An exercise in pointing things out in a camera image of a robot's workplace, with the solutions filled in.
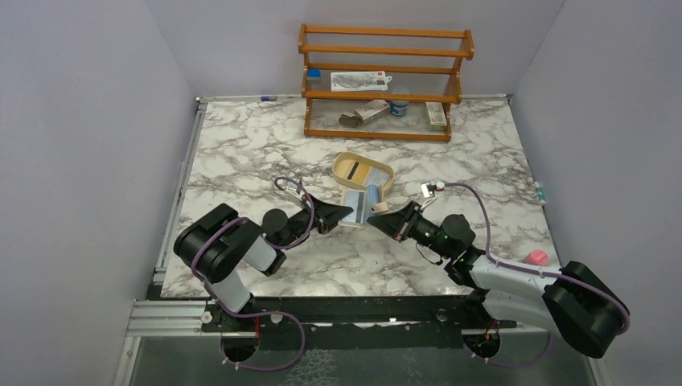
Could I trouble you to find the light blue card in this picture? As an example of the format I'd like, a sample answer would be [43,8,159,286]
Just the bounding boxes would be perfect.
[367,184,386,213]

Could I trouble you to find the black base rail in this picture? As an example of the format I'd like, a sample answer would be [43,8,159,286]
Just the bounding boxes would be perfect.
[201,295,493,351]

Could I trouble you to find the beige leather card holder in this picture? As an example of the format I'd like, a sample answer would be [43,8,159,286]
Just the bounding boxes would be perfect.
[339,184,388,228]

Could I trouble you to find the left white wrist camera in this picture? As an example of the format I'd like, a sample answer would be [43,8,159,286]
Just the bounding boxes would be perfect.
[283,182,306,203]

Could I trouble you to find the blue grey eraser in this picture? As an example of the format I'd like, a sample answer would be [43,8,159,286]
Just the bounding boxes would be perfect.
[306,68,322,90]

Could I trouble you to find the orange wooden shelf rack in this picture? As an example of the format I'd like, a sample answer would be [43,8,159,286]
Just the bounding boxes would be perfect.
[298,23,475,142]

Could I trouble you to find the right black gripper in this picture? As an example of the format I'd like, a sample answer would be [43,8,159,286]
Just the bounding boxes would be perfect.
[368,200,453,259]

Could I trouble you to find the grey cards in tray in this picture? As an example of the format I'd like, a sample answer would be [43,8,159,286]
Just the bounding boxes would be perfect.
[364,168,392,191]

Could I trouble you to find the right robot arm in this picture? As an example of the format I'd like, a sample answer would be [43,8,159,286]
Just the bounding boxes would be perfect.
[368,202,630,359]

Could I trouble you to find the blue lidded small jar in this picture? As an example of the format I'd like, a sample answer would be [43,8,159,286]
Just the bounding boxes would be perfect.
[389,100,409,117]

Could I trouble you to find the packaged protractor set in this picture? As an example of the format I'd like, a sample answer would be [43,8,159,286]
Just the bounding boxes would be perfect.
[330,71,392,92]

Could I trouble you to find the pink cup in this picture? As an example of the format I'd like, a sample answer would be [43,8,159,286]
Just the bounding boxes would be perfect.
[523,249,549,267]

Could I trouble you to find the white staples box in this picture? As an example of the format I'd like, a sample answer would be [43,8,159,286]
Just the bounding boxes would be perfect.
[354,100,389,122]

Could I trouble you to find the beige oval tray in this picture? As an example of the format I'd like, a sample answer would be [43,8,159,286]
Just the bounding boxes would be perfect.
[332,151,395,192]

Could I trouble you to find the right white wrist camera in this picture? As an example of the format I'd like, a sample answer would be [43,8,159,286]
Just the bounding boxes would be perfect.
[421,181,446,207]

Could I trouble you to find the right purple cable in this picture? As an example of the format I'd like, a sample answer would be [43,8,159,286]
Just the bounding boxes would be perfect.
[442,182,632,334]

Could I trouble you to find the green white small box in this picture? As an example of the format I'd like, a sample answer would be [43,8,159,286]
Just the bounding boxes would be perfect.
[425,101,449,131]

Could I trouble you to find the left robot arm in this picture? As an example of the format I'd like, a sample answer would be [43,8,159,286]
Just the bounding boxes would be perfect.
[173,196,354,331]

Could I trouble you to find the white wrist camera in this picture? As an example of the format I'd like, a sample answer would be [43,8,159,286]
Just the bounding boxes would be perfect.
[283,182,306,203]
[421,181,446,207]

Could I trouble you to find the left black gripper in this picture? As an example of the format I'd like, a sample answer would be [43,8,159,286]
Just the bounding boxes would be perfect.
[277,193,354,249]

